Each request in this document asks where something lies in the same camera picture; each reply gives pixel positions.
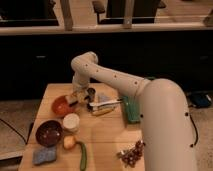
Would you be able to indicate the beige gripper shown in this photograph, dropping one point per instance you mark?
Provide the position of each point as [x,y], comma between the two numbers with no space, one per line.
[81,95]

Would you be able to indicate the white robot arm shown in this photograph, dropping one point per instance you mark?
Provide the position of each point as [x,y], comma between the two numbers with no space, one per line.
[164,114]

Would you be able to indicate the orange-red bowl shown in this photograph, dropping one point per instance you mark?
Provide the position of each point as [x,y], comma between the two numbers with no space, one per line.
[60,107]

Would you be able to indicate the dark maroon bowl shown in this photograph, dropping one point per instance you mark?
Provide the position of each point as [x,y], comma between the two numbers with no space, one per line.
[49,133]

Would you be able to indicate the dark metal cup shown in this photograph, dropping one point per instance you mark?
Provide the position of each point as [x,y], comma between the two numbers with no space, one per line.
[91,94]

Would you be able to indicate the grey folded cloth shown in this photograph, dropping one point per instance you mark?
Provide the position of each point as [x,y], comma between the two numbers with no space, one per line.
[103,97]

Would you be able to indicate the white lidded jar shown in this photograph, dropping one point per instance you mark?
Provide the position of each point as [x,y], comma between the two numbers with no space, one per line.
[71,122]

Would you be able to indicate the yellow onion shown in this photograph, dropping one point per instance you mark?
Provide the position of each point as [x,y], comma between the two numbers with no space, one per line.
[69,142]

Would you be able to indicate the green plastic tray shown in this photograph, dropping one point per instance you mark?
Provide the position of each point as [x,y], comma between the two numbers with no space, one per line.
[130,106]

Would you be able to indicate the green chili pepper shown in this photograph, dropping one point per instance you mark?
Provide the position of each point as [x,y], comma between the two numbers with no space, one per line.
[83,161]

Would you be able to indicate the blue sponge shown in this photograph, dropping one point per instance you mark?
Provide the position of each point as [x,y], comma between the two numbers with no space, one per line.
[44,155]

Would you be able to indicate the bunch of dark grapes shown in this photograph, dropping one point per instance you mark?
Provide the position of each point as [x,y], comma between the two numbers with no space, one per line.
[132,155]

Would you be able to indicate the black office chair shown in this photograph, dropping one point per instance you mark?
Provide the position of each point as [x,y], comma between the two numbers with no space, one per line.
[127,11]

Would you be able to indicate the blue device on floor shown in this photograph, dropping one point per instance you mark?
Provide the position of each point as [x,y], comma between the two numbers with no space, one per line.
[199,100]

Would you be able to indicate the white handled utensil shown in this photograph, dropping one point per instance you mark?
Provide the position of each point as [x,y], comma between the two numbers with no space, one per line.
[96,105]

